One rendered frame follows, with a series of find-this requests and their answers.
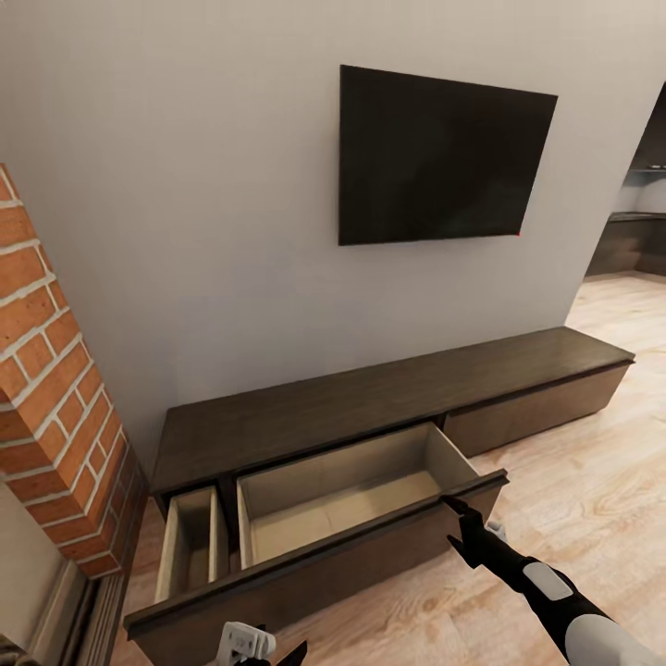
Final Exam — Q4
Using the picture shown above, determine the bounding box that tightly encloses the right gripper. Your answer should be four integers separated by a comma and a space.
441, 495, 505, 570

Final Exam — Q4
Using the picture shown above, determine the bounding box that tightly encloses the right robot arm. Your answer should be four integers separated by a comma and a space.
441, 495, 666, 666

